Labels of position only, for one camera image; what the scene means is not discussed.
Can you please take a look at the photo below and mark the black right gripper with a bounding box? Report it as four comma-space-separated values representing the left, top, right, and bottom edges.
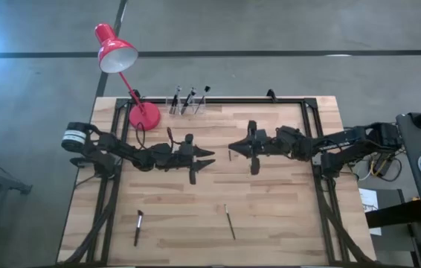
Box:
228, 121, 278, 176

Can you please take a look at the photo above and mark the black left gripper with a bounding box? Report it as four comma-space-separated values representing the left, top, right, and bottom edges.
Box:
173, 134, 216, 185

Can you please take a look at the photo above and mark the white-tipped black makeup brush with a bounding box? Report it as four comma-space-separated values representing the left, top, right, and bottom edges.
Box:
181, 87, 198, 115

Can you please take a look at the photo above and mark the black comb-head makeup brush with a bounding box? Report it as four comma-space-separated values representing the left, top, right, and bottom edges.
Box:
194, 85, 212, 115

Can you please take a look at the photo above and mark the silver-ferrule black makeup brush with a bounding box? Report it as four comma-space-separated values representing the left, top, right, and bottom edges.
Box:
172, 85, 182, 115

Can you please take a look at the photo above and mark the thick black makeup brush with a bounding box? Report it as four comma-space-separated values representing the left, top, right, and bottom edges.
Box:
133, 209, 144, 247

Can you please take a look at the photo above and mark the clear acrylic organizer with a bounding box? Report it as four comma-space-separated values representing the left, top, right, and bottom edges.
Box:
165, 95, 209, 115

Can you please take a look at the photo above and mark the red desk lamp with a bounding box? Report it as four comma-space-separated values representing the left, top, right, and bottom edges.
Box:
94, 22, 162, 132

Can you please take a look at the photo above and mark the white paper sheet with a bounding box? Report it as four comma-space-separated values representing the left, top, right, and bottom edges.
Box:
358, 188, 382, 236

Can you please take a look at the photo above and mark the black beam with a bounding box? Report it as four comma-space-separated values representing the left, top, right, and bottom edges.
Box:
364, 199, 421, 229

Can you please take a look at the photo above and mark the black aluminium table frame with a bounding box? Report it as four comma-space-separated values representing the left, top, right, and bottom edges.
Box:
58, 96, 376, 267

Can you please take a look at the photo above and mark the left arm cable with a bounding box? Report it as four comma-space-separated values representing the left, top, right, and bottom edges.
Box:
135, 121, 148, 150

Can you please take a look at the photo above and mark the black power adapter with cables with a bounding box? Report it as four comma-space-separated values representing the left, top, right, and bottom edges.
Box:
368, 148, 407, 183

